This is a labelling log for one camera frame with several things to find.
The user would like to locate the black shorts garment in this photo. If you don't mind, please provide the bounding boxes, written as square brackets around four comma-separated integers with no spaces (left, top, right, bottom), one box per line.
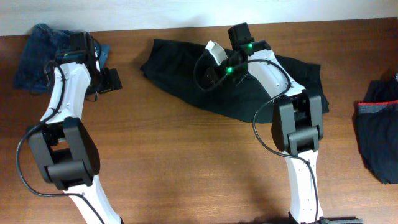
[139,37,330,124]

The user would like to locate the blue denim jeans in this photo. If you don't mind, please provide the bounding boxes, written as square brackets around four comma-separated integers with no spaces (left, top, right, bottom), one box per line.
[13,24,109,95]

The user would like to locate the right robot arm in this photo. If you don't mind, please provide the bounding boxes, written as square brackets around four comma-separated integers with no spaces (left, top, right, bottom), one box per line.
[195,22,363,223]

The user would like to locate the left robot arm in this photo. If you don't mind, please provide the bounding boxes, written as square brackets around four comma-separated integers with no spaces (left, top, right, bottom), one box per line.
[22,32,123,223]

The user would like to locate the dark garment with red trim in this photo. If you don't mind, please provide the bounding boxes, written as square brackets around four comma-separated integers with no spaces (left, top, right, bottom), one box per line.
[355,75,397,184]

